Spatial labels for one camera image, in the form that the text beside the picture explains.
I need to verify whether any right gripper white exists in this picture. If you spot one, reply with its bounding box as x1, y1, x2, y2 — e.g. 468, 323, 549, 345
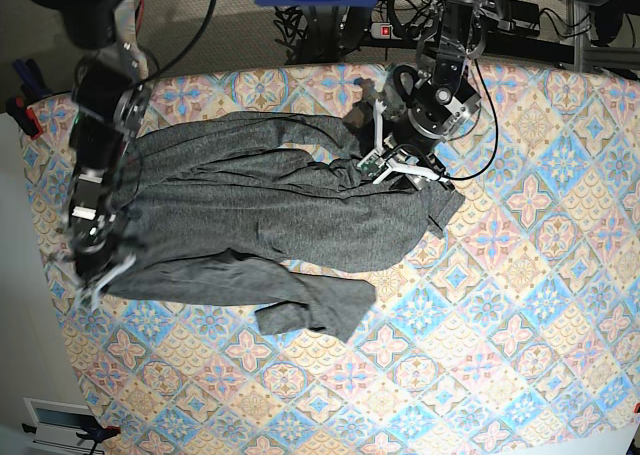
54, 252, 137, 311

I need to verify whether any patterned tile tablecloth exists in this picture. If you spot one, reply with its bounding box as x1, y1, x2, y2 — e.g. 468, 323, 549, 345
21, 64, 639, 454

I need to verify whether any blue black bottom clamp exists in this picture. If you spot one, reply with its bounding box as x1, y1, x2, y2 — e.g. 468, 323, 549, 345
76, 426, 121, 454

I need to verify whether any aluminium frame post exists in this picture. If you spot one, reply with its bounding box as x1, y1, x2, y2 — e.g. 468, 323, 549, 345
566, 0, 591, 72

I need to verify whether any red black table clamp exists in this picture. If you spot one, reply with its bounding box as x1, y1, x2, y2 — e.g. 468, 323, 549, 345
5, 97, 43, 139

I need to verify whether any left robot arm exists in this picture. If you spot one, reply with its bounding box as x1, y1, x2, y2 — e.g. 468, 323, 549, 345
358, 0, 610, 187

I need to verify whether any blue handled clamp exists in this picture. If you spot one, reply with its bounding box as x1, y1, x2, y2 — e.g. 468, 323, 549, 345
12, 58, 53, 102

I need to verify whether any grey t-shirt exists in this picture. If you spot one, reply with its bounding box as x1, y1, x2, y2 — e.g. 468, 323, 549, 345
106, 112, 464, 341

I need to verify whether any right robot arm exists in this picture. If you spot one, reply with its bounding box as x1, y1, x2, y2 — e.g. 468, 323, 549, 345
30, 0, 166, 309

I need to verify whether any white power strip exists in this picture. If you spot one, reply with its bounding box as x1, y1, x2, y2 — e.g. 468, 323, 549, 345
369, 18, 441, 43

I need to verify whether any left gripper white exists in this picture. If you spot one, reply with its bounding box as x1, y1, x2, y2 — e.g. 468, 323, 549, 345
358, 99, 455, 193

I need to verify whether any white floor vent box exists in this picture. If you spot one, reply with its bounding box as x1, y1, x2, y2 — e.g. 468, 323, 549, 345
22, 397, 97, 454

